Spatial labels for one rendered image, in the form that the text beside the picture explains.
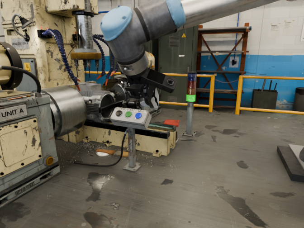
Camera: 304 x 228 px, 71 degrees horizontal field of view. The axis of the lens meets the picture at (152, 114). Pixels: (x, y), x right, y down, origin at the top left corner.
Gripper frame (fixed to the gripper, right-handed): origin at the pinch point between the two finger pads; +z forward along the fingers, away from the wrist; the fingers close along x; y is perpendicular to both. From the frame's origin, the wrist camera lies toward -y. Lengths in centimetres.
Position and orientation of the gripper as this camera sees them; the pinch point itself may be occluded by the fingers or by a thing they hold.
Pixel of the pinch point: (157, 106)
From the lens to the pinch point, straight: 80.0
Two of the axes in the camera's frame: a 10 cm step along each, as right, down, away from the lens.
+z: 2.7, 5.9, 7.6
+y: -9.1, -1.1, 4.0
